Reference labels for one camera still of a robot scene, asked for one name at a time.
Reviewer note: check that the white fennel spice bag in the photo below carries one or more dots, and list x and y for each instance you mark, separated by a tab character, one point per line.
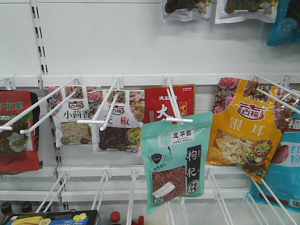
79	103

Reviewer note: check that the clear dried fruit bag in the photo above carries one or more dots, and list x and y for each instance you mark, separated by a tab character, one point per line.
186	10
233	11

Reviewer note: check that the blue sweet potato noodle bag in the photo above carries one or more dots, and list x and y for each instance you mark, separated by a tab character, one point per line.
283	174

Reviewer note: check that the white peppercorn spice bag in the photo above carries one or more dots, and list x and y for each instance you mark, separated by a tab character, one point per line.
124	110

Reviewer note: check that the red date snack bag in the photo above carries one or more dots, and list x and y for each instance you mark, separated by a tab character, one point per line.
158	106

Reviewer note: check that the white display hook centre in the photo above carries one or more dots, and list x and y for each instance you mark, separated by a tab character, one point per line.
174	105

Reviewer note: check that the black Franzzi cookie box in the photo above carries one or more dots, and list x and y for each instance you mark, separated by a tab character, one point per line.
77	217

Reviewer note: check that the red capped sauce bottle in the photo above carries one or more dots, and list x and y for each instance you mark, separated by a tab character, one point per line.
115	218

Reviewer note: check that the white slotted shelf upright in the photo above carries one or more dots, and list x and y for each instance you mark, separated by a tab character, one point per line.
39	36

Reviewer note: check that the clear dried fruit bag left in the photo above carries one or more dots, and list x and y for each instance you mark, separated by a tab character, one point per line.
186	10

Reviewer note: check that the clear dried fruit bag right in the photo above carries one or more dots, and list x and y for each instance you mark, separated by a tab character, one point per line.
233	11

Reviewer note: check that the red pickled vegetable bag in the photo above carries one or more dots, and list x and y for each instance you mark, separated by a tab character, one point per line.
18	152

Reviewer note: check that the yellow white-fungus snack pouch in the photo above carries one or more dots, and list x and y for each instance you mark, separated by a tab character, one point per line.
243	130

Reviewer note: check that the teal goji berry pouch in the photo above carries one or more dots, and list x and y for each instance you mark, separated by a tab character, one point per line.
174	157

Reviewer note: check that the blue bag upper right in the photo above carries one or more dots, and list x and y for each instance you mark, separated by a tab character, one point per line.
286	28

